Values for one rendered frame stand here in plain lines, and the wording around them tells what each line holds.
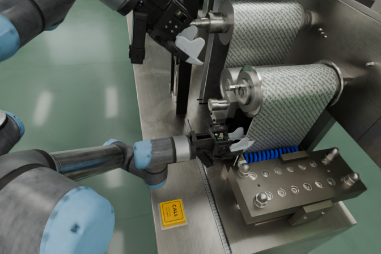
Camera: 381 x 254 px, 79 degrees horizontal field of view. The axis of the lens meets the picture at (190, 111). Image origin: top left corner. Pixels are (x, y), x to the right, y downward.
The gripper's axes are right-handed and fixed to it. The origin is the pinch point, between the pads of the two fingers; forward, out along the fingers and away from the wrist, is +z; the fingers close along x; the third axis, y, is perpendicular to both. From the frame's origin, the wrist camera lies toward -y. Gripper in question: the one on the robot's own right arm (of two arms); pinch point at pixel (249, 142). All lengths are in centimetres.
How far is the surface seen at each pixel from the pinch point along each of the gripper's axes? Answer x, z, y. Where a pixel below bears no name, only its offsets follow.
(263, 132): -0.3, 3.5, 4.0
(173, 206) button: -8.4, -25.5, -16.6
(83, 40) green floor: 273, -91, -109
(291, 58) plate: 30.5, 30.0, 9.3
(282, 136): -0.3, 11.8, 0.5
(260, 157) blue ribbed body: -3.3, 4.2, -5.0
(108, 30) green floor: 299, -59, -109
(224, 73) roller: 22.4, -2.4, 10.2
